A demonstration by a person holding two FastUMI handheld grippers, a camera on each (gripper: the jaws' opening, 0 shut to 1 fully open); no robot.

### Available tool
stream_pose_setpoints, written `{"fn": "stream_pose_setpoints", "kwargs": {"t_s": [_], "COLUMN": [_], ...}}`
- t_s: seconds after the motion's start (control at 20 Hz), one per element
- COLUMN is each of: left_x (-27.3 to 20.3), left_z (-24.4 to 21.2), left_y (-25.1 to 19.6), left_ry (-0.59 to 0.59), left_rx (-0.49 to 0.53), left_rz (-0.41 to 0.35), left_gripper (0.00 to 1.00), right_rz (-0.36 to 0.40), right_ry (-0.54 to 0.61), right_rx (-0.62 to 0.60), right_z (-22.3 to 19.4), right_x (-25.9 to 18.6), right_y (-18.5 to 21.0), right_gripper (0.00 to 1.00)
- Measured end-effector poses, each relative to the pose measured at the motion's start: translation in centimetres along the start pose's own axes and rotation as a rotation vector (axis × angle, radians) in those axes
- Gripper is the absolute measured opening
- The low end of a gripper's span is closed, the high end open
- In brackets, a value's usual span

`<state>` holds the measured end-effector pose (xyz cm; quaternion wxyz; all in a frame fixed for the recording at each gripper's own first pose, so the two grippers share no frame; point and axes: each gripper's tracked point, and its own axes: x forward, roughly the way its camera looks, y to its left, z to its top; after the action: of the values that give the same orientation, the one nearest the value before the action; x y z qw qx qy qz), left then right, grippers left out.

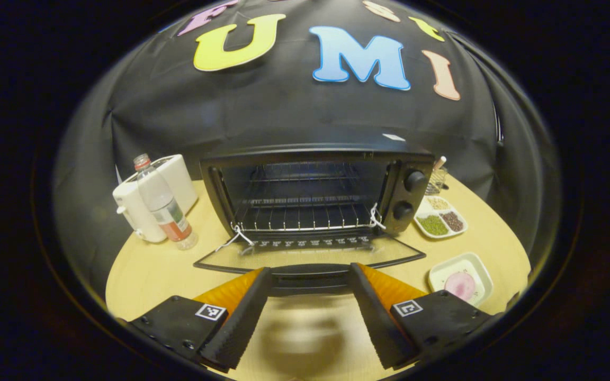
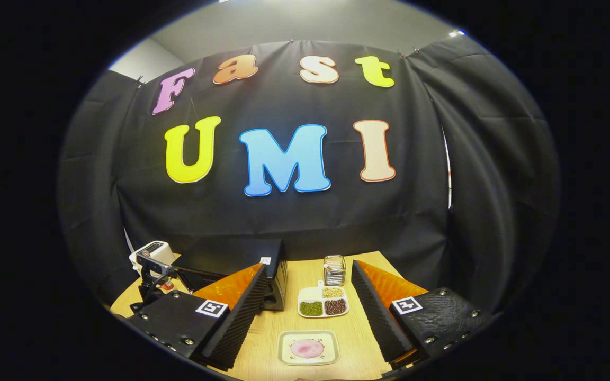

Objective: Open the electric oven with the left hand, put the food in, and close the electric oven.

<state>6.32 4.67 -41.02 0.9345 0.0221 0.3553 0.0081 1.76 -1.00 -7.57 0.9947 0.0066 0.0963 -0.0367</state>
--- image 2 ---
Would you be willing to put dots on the black backdrop cloth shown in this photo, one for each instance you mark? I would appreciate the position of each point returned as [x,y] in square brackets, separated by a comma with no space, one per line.
[305,211]

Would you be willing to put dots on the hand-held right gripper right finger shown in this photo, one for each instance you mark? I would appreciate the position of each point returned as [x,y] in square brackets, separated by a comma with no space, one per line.
[379,323]

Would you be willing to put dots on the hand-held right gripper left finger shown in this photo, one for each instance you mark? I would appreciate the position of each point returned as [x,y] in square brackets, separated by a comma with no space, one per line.
[241,323]

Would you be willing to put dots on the pink round food slice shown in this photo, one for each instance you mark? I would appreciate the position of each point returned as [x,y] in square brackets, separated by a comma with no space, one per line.
[307,348]

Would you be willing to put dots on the black electric oven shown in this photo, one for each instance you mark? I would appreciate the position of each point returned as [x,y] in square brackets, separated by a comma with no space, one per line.
[236,256]

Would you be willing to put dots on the white kitchen appliance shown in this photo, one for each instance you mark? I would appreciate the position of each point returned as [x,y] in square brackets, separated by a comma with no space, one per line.
[152,251]

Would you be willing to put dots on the cream square plate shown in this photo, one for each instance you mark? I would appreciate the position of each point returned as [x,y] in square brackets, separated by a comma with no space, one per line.
[284,349]

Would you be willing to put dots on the white divided tray with beans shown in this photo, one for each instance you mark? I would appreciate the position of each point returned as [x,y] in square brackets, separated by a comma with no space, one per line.
[323,302]

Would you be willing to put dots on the small ceiling light panel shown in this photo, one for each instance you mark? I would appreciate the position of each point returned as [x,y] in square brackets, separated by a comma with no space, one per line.
[456,33]

